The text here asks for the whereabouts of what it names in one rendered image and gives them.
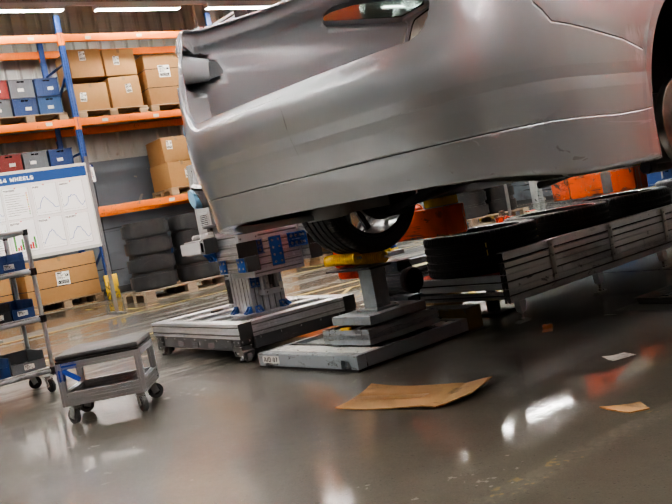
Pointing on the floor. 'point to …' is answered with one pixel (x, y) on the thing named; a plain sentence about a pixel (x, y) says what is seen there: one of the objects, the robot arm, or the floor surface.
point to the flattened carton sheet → (410, 395)
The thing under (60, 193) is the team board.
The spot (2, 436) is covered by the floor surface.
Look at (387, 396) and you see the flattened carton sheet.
